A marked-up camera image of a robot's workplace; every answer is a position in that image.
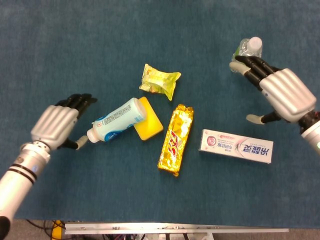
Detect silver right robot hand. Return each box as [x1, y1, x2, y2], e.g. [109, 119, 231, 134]
[229, 55, 317, 125]

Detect gold foil biscuit pack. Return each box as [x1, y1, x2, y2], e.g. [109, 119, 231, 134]
[157, 104, 195, 178]

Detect yellow scouring sponge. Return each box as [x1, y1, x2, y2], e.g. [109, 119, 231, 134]
[132, 96, 164, 141]

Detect aluminium frame rail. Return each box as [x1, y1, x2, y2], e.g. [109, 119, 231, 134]
[64, 222, 290, 235]

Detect white toothpaste box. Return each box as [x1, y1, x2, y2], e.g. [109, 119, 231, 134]
[198, 128, 274, 165]

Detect blue table cloth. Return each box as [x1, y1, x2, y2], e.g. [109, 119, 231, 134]
[0, 0, 320, 229]

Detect white blue yogurt bottle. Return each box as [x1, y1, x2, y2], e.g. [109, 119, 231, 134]
[86, 97, 148, 144]

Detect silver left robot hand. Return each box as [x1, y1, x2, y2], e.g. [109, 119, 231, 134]
[30, 93, 98, 151]

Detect yellow-green snack packet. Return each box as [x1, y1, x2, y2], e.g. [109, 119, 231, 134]
[138, 63, 182, 102]

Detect black floor cables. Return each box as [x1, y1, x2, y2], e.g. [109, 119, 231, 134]
[26, 219, 66, 240]

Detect clear water bottle green label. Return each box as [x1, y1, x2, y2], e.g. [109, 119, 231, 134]
[231, 36, 263, 73]

